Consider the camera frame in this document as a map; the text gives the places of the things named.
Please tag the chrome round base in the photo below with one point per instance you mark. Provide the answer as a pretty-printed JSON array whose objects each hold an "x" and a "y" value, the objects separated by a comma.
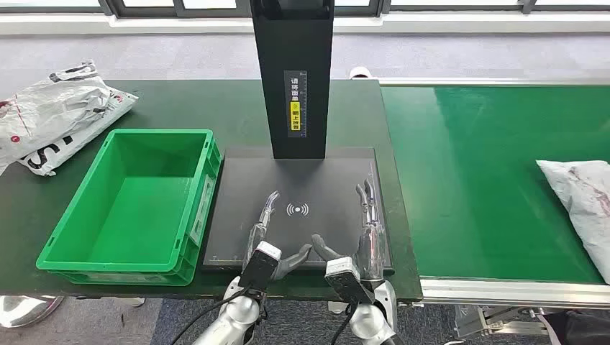
[{"x": 24, "y": 312}]

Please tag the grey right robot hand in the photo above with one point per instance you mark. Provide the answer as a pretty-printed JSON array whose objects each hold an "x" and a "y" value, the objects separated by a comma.
[{"x": 369, "y": 247}]

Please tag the white round object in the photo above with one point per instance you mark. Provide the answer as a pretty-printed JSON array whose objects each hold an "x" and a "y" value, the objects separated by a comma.
[{"x": 360, "y": 73}]

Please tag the white table foot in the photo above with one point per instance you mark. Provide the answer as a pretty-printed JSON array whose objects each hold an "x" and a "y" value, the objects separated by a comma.
[
  {"x": 131, "y": 301},
  {"x": 338, "y": 307}
]

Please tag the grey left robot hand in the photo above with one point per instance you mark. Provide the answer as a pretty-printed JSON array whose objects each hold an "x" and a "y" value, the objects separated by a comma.
[{"x": 290, "y": 263}]

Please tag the black cloth item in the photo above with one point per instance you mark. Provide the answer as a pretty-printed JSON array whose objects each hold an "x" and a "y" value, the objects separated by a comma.
[{"x": 581, "y": 331}]

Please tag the black scanner column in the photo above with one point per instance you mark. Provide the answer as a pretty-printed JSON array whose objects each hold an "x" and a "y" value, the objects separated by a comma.
[{"x": 286, "y": 47}]

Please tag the black scanner base plate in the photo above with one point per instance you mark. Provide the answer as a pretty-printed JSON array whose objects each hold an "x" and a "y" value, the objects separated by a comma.
[{"x": 324, "y": 190}]

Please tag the crumpled white courier bag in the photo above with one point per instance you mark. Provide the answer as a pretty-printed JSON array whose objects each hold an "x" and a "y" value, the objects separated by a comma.
[{"x": 52, "y": 109}]

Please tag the white bag with black letters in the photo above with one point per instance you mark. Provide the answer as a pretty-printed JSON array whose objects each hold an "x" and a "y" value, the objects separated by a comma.
[{"x": 95, "y": 128}]

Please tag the black and yellow label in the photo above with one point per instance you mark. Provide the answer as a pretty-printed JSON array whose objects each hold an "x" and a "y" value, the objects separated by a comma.
[{"x": 295, "y": 95}]

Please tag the dark window frame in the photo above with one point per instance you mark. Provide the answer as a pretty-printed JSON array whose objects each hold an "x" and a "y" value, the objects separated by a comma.
[{"x": 112, "y": 7}]

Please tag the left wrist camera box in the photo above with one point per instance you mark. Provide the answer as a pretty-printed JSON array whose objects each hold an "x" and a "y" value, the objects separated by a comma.
[{"x": 259, "y": 266}]

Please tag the green plastic crate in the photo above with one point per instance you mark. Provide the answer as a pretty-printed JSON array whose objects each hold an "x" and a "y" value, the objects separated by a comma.
[{"x": 143, "y": 204}]

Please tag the grey parcel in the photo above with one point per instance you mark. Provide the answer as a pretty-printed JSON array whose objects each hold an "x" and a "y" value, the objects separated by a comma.
[{"x": 586, "y": 204}]

